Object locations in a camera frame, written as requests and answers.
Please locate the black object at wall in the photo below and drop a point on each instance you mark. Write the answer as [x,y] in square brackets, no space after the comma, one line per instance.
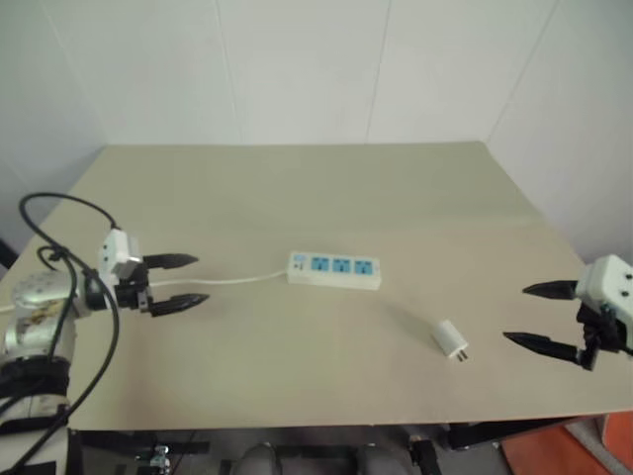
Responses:
[5,253]

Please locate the white charger plug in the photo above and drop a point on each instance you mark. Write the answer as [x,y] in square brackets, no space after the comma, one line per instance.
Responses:
[447,339]

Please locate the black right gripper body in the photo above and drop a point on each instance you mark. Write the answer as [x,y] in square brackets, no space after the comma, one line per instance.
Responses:
[596,329]

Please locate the orange floor mat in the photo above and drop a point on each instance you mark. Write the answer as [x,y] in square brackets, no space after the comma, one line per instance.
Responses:
[569,450]

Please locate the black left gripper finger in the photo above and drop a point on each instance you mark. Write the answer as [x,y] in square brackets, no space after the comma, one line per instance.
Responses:
[170,260]
[180,304]

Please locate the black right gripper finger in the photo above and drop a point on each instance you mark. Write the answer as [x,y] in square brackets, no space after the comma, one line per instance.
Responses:
[551,289]
[541,345]

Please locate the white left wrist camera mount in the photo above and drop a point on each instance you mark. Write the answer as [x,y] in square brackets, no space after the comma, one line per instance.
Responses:
[116,250]

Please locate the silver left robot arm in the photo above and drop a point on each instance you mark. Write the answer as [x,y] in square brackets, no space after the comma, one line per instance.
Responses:
[34,297]

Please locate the silver metal table clamp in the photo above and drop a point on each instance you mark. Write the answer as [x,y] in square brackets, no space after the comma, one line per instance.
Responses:
[160,455]

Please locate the white power strip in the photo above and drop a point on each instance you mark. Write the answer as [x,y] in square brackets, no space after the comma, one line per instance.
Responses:
[334,269]

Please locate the dark grey rounded shape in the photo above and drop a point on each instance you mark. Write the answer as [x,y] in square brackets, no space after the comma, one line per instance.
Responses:
[261,461]

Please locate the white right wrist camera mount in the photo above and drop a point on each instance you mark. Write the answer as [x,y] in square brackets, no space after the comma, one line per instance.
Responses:
[608,282]

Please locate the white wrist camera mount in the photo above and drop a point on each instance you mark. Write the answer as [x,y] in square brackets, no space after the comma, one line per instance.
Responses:
[608,282]
[116,250]

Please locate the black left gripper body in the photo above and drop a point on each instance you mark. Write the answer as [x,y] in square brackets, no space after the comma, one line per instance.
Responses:
[132,293]

